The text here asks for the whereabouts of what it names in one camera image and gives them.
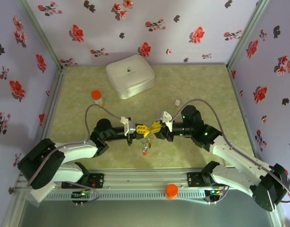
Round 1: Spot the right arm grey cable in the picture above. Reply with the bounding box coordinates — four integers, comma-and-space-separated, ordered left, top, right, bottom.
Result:
170, 98, 290, 205

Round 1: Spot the steel key ring disc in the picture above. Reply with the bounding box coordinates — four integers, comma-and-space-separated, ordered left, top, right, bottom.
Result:
141, 136, 155, 157

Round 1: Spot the white plastic box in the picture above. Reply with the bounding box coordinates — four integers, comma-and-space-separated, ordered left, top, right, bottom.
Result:
26, 183, 56, 208

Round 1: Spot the aluminium frame side rail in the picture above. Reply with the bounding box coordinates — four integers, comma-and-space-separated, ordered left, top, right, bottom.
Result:
64, 61, 229, 67
41, 67, 68, 142
226, 67, 259, 154

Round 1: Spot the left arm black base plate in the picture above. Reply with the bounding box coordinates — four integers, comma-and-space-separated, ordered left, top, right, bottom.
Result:
76, 173, 105, 190

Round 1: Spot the white zip case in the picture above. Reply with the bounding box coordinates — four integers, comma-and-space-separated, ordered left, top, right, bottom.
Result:
105, 54, 156, 100

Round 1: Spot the small circuit board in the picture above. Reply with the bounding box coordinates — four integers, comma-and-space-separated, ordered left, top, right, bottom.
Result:
205, 188, 225, 197
71, 189, 94, 199

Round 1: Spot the orange capped pill bottle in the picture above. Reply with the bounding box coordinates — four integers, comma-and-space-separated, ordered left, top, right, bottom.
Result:
91, 90, 105, 109

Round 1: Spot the grey slotted cable duct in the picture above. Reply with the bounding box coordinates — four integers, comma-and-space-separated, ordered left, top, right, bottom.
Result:
44, 190, 207, 201

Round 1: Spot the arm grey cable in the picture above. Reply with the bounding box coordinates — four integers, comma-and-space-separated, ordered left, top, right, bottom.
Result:
170, 98, 290, 205
26, 104, 127, 207

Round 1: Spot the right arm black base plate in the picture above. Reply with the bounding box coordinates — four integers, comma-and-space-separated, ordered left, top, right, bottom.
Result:
187, 172, 230, 188

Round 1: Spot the left arm grey cable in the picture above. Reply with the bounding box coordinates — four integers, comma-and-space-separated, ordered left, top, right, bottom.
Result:
26, 104, 127, 207

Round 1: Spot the orange knob on rail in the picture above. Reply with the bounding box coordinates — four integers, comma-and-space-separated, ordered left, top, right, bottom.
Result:
164, 183, 179, 200

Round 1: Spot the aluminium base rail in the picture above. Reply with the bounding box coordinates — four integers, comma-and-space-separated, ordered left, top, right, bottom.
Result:
16, 168, 254, 192

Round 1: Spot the aluminium frame post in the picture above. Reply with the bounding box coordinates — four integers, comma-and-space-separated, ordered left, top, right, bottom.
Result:
226, 0, 271, 71
16, 0, 68, 71

